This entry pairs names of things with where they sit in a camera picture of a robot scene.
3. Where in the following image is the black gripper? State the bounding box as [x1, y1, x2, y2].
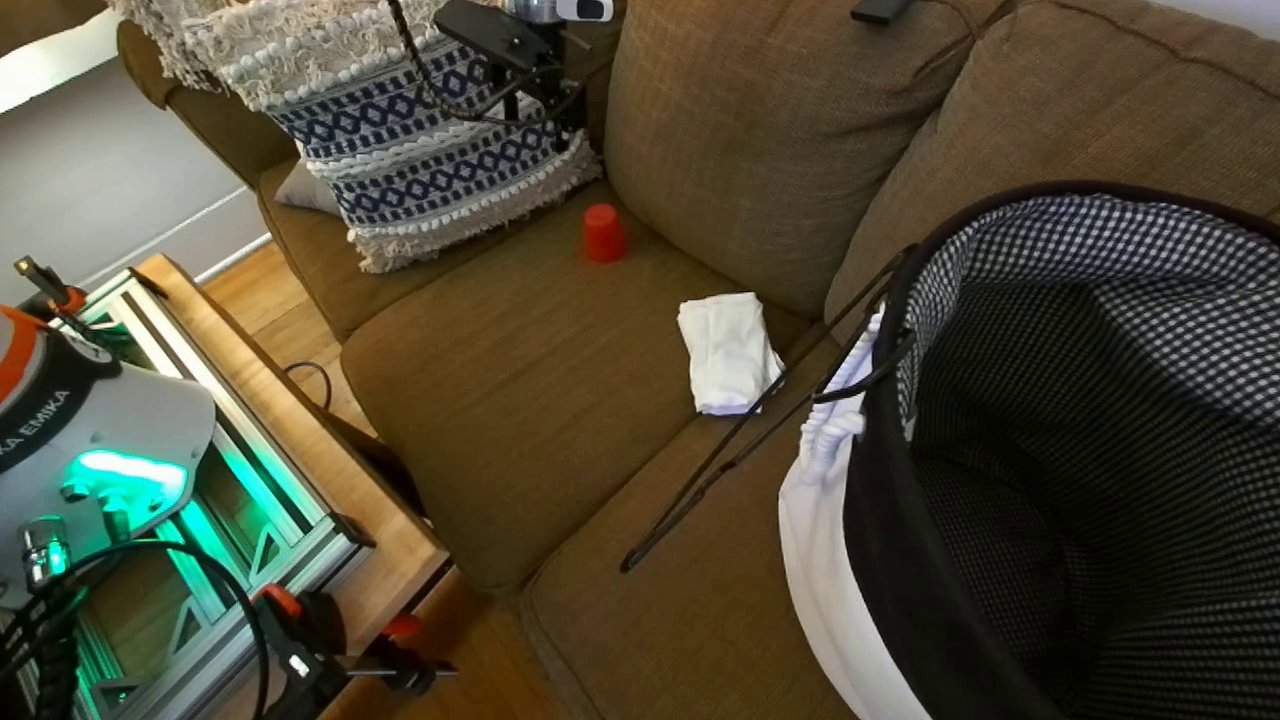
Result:
[433, 0, 593, 146]

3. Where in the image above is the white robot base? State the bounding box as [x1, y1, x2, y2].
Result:
[0, 301, 220, 598]

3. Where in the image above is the red plastic cup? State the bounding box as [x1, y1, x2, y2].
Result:
[578, 199, 632, 268]

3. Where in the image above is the white folded towel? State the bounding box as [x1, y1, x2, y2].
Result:
[671, 290, 794, 421]

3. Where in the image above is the cream fringed throw pillow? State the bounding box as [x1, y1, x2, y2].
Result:
[268, 34, 608, 279]

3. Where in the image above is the grey knitted blanket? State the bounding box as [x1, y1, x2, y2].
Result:
[108, 0, 463, 116]

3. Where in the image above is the brown fabric sofa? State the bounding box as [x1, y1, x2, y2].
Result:
[111, 0, 1280, 720]

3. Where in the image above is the wooden table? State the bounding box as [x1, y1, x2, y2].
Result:
[130, 253, 460, 720]

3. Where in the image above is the orange black clamp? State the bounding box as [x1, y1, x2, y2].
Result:
[252, 579, 352, 720]
[347, 611, 460, 695]

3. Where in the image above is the white black mesh laundry hamper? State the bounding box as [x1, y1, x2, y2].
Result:
[616, 177, 1280, 720]

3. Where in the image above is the black floor cable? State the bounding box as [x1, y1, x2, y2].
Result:
[275, 357, 430, 515]

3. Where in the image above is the aluminium frame rail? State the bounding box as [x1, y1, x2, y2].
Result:
[71, 265, 377, 720]

